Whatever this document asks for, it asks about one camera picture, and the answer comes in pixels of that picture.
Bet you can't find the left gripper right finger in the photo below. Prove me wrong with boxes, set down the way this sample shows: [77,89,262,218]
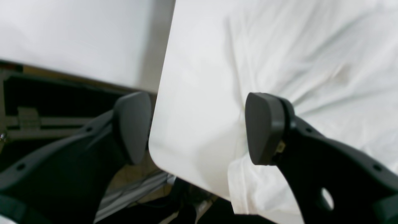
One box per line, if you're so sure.
[245,92,398,224]

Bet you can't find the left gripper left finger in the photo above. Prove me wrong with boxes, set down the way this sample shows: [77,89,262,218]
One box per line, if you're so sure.
[0,92,152,224]

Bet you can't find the white printed t-shirt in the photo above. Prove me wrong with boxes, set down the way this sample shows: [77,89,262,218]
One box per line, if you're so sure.
[222,0,398,224]

